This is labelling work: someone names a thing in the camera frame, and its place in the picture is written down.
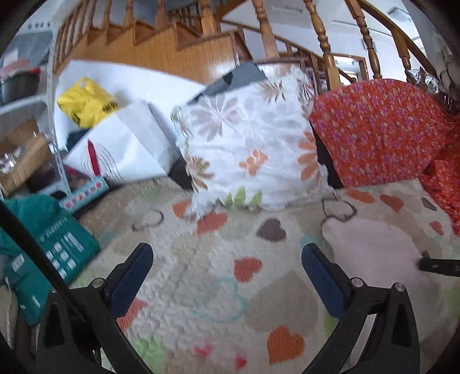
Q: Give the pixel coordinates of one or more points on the teal box with coloured dots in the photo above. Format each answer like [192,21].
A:
[85,195]

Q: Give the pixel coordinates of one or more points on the orange floral cloth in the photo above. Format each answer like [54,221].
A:
[441,179]

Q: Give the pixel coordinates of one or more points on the teal fabric bundle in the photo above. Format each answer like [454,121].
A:
[36,212]

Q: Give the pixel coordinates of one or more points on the white floral pillow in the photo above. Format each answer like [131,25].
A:
[252,147]

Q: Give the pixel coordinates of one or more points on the grey cushion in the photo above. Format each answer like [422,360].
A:
[239,77]

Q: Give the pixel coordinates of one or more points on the brown cardboard box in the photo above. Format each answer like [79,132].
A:
[24,150]

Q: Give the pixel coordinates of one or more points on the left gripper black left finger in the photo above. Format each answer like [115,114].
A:
[76,330]

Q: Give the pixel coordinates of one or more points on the green cardboard box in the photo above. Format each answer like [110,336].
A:
[67,245]

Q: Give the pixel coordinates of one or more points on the orange floral pillow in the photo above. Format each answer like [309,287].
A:
[380,131]

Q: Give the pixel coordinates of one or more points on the white metal shelf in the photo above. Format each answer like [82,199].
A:
[27,90]

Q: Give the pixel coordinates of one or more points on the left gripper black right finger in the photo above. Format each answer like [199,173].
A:
[393,343]

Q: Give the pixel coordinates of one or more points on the heart patterned quilt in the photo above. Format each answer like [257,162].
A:
[227,293]

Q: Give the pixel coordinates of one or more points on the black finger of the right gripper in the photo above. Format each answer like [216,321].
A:
[447,267]

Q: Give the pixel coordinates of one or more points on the yellow plastic bag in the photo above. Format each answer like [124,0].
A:
[86,103]

